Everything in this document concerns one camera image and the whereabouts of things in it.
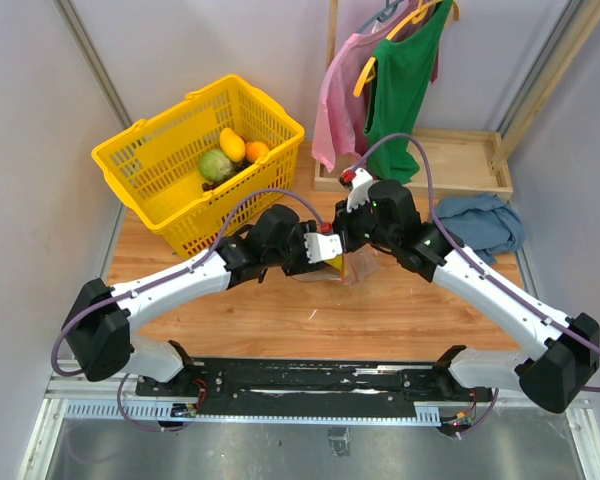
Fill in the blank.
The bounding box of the green toy cabbage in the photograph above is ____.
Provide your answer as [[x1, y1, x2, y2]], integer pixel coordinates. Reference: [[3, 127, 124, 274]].
[[198, 149, 234, 182]]

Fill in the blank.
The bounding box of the yellow clothes hanger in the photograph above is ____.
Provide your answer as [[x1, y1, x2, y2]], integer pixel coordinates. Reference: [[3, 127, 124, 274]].
[[353, 0, 461, 99]]

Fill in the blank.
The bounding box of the clear zip top bag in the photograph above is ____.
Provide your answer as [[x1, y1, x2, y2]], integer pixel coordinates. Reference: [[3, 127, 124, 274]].
[[293, 248, 379, 285]]

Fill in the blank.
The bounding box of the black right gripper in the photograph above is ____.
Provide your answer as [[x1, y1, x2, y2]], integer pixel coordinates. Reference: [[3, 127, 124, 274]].
[[331, 194, 397, 254]]

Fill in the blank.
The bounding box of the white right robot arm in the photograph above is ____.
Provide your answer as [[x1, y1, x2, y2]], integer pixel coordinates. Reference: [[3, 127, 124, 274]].
[[333, 168, 600, 413]]

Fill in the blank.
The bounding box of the grey clothes hanger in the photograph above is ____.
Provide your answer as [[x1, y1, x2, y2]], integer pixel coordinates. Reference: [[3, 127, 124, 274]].
[[357, 0, 403, 34]]

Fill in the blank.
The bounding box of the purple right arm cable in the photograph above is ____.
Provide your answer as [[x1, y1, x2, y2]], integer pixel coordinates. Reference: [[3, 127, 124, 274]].
[[349, 132, 600, 441]]

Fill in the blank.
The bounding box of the green tank top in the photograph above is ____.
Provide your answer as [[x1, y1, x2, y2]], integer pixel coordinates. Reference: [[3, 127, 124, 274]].
[[364, 1, 453, 184]]

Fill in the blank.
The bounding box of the aluminium frame rail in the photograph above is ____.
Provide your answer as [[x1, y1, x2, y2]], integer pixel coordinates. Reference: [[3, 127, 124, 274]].
[[44, 367, 589, 426]]

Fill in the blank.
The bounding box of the pink shirt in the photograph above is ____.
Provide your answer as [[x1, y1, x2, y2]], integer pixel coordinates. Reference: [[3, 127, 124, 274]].
[[312, 33, 381, 173]]

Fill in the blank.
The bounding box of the orange toy fruit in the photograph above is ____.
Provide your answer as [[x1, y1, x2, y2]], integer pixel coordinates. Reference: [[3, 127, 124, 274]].
[[245, 141, 270, 163]]

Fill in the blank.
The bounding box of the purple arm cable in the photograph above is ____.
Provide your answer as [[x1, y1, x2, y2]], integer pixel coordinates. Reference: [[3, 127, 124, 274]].
[[50, 188, 329, 434], [349, 132, 600, 441]]

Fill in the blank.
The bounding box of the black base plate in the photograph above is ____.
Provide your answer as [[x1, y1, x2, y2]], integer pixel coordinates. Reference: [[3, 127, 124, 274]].
[[135, 357, 496, 421]]

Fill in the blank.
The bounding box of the wooden clothes rack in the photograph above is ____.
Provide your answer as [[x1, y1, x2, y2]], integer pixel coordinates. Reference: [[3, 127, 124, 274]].
[[313, 0, 600, 202]]

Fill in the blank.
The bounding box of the yellow toy banana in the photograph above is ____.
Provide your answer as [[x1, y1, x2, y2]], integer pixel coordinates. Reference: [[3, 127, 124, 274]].
[[325, 255, 346, 282]]

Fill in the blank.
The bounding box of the blue crumpled cloth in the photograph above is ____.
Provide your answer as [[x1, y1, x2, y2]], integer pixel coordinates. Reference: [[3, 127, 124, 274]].
[[434, 193, 526, 265]]

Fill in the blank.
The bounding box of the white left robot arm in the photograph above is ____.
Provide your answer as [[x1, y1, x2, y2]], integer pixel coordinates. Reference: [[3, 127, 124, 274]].
[[61, 205, 343, 396]]

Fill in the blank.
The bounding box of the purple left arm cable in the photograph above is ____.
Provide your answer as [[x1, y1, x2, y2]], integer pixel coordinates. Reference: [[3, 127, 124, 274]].
[[50, 188, 329, 434]]

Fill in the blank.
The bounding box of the yellow toy mango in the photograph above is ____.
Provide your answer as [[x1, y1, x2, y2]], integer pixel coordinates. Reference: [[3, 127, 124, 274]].
[[219, 127, 246, 163]]

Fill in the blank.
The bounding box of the yellow plastic shopping basket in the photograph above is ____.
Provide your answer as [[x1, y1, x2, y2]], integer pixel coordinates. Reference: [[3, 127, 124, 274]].
[[92, 74, 305, 258]]

